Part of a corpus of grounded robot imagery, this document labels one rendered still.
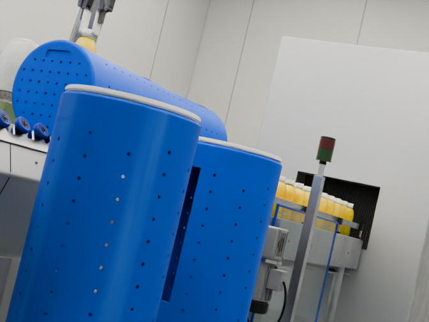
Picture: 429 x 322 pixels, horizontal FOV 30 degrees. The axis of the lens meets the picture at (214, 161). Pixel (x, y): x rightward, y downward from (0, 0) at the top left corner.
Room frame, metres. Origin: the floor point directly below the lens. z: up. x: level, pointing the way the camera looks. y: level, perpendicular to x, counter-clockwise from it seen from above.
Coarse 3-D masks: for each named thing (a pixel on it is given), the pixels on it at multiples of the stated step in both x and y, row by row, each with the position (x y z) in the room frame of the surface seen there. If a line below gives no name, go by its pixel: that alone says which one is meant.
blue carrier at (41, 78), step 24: (48, 48) 2.24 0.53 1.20; (72, 48) 2.20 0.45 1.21; (24, 72) 2.26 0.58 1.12; (48, 72) 2.23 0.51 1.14; (72, 72) 2.19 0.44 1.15; (96, 72) 2.17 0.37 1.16; (120, 72) 2.32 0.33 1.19; (24, 96) 2.25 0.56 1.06; (48, 96) 2.22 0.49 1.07; (144, 96) 2.40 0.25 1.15; (168, 96) 2.57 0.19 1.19; (48, 120) 2.21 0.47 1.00; (216, 120) 2.89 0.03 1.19
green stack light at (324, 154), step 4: (320, 148) 3.20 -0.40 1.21; (320, 152) 3.19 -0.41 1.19; (324, 152) 3.19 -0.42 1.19; (328, 152) 3.19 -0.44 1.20; (332, 152) 3.20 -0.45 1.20; (316, 156) 3.22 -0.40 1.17; (320, 156) 3.19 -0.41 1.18; (324, 156) 3.19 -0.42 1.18; (328, 156) 3.19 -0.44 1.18; (332, 156) 3.21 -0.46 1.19; (320, 160) 3.21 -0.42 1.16; (324, 160) 3.19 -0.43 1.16; (328, 160) 3.19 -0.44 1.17
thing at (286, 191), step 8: (280, 184) 3.42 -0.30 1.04; (288, 184) 3.54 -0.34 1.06; (280, 192) 3.42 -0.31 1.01; (288, 192) 3.52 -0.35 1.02; (296, 192) 3.63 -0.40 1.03; (304, 192) 3.74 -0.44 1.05; (288, 200) 3.52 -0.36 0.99; (296, 200) 3.63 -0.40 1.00; (304, 200) 3.73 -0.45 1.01; (320, 200) 3.95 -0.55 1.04; (328, 200) 4.06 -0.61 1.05; (320, 208) 3.94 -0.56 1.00; (328, 208) 4.04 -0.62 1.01; (336, 208) 4.15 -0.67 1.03; (344, 208) 4.26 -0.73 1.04; (336, 216) 4.15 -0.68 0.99; (344, 216) 4.26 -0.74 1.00; (352, 216) 4.37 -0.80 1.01; (344, 232) 4.36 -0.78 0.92
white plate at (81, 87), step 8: (72, 88) 1.52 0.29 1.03; (80, 88) 1.49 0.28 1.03; (88, 88) 1.48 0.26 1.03; (96, 88) 1.47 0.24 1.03; (104, 88) 1.47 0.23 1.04; (120, 96) 1.46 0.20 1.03; (128, 96) 1.46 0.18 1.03; (136, 96) 1.46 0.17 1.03; (152, 104) 1.47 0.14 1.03; (160, 104) 1.47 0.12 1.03; (168, 104) 1.48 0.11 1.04; (176, 112) 1.50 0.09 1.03; (184, 112) 1.51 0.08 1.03; (200, 120) 1.59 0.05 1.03
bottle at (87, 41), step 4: (84, 36) 2.30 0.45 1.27; (88, 36) 2.29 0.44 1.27; (92, 36) 2.30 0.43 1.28; (80, 40) 2.29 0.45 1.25; (84, 40) 2.28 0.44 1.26; (88, 40) 2.29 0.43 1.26; (92, 40) 2.30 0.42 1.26; (80, 44) 2.28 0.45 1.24; (84, 44) 2.28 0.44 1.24; (88, 44) 2.28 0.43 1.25; (92, 44) 2.29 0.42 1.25; (88, 48) 2.28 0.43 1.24; (92, 48) 2.29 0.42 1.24
